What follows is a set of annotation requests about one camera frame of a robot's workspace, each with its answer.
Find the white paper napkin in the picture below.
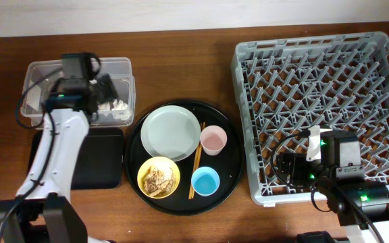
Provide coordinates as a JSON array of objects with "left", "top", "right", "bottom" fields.
[{"left": 98, "top": 99, "right": 132, "bottom": 120}]

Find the pale green plate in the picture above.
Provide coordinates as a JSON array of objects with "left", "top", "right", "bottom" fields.
[{"left": 140, "top": 105, "right": 201, "bottom": 161}]

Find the pink plastic cup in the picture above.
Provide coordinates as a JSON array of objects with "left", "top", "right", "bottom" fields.
[{"left": 200, "top": 126, "right": 228, "bottom": 156}]

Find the blue plastic cup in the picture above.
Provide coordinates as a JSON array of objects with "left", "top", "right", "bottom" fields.
[{"left": 191, "top": 167, "right": 220, "bottom": 196}]

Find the yellow bowl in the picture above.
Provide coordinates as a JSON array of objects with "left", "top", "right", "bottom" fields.
[{"left": 137, "top": 157, "right": 180, "bottom": 199}]

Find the food scraps peanut shells rice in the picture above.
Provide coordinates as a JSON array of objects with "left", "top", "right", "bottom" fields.
[{"left": 142, "top": 165, "right": 176, "bottom": 198}]

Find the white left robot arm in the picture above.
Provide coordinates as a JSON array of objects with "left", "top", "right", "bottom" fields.
[{"left": 0, "top": 74, "right": 118, "bottom": 242}]

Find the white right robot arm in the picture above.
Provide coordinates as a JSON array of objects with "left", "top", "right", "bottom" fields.
[{"left": 275, "top": 153, "right": 389, "bottom": 242}]

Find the clear plastic waste bin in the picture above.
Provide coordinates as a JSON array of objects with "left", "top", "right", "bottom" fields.
[{"left": 20, "top": 57, "right": 136, "bottom": 128}]

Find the grey plastic dishwasher rack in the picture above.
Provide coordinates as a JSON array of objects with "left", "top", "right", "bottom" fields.
[{"left": 231, "top": 32, "right": 389, "bottom": 207}]

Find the round black serving tray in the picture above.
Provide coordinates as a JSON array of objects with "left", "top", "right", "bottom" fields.
[{"left": 123, "top": 99, "right": 245, "bottom": 216}]

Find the black rectangular tray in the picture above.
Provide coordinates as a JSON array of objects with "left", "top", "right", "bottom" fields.
[{"left": 27, "top": 127, "right": 125, "bottom": 190}]

